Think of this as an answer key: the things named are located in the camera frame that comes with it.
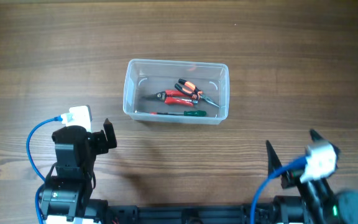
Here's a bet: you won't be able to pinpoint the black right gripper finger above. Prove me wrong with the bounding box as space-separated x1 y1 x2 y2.
265 140 282 175
309 129 341 156

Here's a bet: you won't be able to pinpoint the red handled snips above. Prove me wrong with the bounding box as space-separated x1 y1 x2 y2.
142 90 198 107

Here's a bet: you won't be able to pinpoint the green handled screwdriver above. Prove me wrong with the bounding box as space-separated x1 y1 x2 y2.
168 110 207 117

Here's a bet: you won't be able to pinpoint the orange black needle-nose pliers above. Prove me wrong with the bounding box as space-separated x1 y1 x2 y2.
175 78 220 108

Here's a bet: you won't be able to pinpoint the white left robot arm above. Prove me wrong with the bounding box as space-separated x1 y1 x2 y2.
38 119 117 223

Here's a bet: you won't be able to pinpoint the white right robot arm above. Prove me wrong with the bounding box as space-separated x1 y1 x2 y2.
260 129 358 223

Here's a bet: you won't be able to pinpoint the clear plastic container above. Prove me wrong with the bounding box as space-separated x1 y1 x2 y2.
123 59 230 124

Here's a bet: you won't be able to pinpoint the blue right cable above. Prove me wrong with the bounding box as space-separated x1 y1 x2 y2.
249 155 309 224

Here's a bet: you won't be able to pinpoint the blue cable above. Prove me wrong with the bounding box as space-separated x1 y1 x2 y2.
25 115 64 224
249 155 309 224

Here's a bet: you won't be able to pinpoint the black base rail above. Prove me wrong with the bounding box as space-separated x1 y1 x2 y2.
109 203 311 224

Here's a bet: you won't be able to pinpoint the blue left cable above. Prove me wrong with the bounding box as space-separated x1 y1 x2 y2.
25 115 64 224

